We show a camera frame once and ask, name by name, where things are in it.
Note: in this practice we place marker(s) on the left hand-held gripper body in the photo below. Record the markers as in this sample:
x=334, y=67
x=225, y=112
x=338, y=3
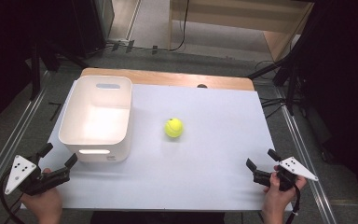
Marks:
x=45, y=180

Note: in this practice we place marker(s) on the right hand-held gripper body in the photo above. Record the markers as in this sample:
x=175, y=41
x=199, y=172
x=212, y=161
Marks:
x=295, y=168

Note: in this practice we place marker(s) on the person's left hand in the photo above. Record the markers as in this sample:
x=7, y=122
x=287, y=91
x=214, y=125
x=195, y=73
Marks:
x=45, y=205

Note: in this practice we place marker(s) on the person's right hand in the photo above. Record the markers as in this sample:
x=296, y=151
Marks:
x=276, y=200

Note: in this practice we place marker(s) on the white plastic storage bin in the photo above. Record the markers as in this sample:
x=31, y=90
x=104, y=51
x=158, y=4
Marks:
x=96, y=124

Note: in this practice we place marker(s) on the white table mat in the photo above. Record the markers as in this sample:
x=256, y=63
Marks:
x=199, y=161

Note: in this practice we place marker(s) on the black metal stand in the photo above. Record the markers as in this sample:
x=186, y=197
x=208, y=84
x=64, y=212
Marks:
x=292, y=90
x=35, y=74

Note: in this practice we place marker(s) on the yellow tennis ball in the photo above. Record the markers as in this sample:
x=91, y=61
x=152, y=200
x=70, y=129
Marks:
x=174, y=128

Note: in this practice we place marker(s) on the light wooden furniture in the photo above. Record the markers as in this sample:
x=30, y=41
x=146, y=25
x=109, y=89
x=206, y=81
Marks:
x=276, y=40

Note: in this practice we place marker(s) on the wooden table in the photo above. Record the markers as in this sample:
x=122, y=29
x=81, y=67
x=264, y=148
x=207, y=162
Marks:
x=167, y=77

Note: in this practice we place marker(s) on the dark cabinet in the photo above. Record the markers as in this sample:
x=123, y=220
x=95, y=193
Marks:
x=90, y=25

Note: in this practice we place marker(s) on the metal floor rail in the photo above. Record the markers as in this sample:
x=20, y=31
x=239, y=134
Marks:
x=301, y=149
x=9, y=146

